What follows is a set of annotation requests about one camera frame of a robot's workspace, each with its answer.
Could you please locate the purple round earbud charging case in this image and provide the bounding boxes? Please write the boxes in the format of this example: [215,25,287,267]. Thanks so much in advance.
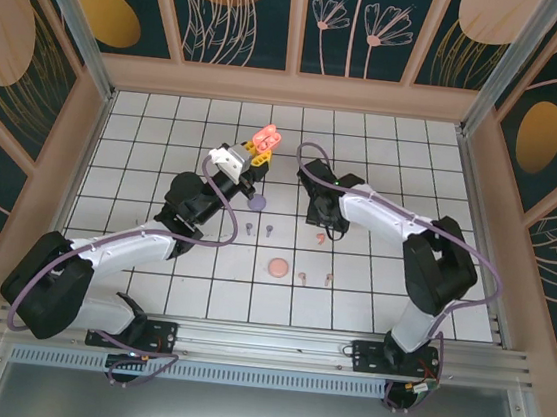
[246,192,269,213]

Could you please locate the pink round earbud charging case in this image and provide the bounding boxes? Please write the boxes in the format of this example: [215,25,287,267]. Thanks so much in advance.
[266,256,292,280]

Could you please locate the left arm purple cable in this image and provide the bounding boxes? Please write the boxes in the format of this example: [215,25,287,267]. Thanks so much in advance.
[0,132,245,399]

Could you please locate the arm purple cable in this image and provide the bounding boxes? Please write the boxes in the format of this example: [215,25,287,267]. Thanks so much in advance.
[0,132,245,399]
[267,140,519,417]

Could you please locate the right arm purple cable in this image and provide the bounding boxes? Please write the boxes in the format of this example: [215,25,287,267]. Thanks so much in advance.
[267,140,519,417]

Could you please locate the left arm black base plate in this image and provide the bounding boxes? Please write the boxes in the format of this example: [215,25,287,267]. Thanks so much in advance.
[85,311,181,357]

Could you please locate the aluminium mounting rail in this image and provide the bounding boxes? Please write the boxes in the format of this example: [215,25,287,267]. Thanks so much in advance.
[0,293,538,399]

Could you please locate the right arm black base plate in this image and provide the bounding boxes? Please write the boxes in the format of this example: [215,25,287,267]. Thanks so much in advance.
[349,338,445,382]

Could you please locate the slotted grey cable duct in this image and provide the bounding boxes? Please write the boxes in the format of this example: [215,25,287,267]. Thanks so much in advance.
[7,342,390,403]

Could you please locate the left aluminium corner post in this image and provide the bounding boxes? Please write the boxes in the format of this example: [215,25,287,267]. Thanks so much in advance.
[9,0,127,103]

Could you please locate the aluminium corner post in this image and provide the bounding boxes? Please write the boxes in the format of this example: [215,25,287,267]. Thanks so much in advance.
[9,0,127,103]
[457,0,557,146]

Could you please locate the right aluminium corner post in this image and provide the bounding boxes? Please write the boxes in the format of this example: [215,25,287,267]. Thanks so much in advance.
[457,0,557,146]

